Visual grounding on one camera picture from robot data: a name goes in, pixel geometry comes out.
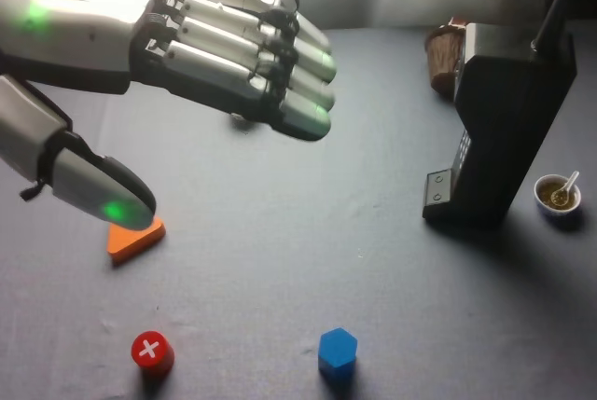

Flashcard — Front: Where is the small bowl of soup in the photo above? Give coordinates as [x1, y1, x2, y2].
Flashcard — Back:
[533, 173, 583, 224]

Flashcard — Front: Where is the grey table cloth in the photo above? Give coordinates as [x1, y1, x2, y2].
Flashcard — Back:
[0, 21, 597, 400]

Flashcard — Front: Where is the brown wooden stump toy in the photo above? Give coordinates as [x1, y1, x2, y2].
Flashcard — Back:
[424, 16, 468, 101]

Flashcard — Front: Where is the small white spoon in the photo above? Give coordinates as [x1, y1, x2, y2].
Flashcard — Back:
[549, 170, 581, 203]

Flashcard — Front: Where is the orange triangle block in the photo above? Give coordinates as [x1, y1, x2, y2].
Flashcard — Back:
[105, 216, 168, 267]

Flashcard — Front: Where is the black brick phone with antenna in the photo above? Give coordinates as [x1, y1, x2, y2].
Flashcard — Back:
[422, 0, 580, 229]

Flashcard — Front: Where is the blue hexagon block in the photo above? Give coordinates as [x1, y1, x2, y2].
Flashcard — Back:
[317, 326, 360, 371]

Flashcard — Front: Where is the red cylinder block white cross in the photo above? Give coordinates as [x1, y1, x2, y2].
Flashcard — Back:
[130, 330, 176, 370]

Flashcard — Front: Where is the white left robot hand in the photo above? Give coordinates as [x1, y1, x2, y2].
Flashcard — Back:
[0, 0, 338, 232]

